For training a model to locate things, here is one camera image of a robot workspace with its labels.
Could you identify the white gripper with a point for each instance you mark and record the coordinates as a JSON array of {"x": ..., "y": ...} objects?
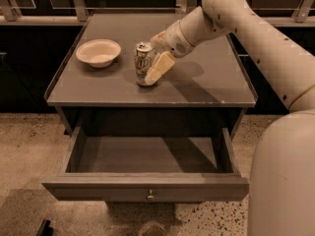
[{"x": 173, "y": 39}]

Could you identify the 7up soda can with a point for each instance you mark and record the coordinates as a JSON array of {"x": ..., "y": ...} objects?
[{"x": 144, "y": 56}]

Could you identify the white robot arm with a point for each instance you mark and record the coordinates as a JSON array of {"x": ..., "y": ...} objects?
[{"x": 282, "y": 178}]

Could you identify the open grey top drawer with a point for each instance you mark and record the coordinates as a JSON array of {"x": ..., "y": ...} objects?
[{"x": 123, "y": 168}]

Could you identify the round metal drawer knob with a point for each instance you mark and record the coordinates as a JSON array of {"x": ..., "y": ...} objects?
[{"x": 150, "y": 197}]

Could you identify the white paper bowl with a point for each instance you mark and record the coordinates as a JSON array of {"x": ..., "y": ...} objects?
[{"x": 98, "y": 53}]

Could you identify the metal railing with posts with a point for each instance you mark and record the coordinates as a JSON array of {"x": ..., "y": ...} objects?
[{"x": 280, "y": 13}]

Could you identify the black object on floor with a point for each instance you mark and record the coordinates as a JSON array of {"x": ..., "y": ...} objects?
[{"x": 45, "y": 229}]

